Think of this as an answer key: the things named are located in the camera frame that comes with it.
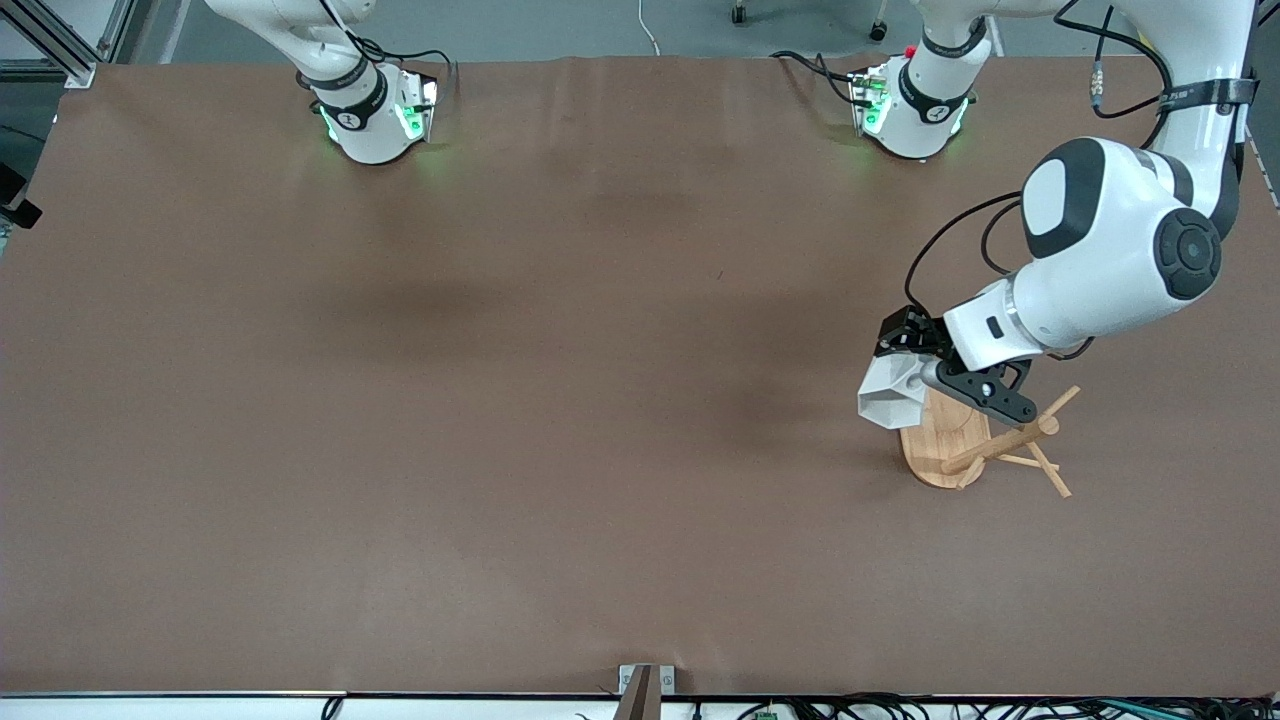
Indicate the white faceted cup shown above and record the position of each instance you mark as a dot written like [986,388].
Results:
[890,400]

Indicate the aluminium frame profile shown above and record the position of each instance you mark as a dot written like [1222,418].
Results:
[125,25]

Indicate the wooden cup rack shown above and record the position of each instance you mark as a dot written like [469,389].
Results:
[945,445]

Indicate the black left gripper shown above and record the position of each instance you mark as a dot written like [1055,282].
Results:
[908,331]

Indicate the grey metal bracket plate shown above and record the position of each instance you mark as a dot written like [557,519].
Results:
[667,681]

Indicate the aluminium frame post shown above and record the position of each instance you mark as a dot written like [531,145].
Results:
[80,75]

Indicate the brown mounting strut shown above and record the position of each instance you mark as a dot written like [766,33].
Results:
[640,700]

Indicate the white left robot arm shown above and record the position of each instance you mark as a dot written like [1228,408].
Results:
[1100,270]

